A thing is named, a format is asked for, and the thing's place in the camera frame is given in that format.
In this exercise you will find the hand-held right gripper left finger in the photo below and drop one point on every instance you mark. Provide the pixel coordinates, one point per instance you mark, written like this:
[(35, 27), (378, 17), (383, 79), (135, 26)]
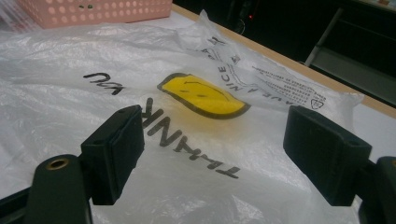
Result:
[(113, 152)]

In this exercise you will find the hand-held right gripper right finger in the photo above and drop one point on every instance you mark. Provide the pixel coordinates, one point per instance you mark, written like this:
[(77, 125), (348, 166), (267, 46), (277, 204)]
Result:
[(323, 149)]

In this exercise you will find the white printed plastic bag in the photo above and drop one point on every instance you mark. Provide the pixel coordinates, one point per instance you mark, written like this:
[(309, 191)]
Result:
[(93, 102)]

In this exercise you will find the pink perforated plastic basket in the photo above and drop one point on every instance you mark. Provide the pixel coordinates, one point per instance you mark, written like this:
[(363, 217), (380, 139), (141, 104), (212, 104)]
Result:
[(93, 11)]

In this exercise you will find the grey metal shelf frame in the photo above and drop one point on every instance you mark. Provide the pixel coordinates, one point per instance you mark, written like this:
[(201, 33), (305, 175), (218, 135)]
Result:
[(351, 62)]

